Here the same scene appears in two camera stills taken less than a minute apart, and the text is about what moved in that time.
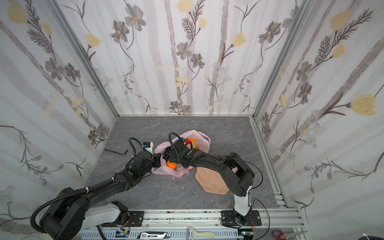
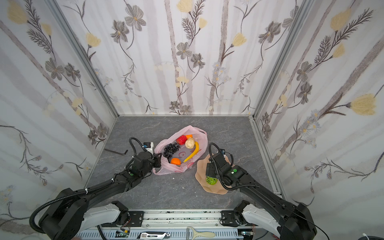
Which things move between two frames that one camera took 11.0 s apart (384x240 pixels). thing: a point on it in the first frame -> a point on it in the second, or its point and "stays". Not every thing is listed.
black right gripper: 169,153 -> 212,169
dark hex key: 116,152 stays
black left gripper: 156,160 stays
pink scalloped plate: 211,181 stays
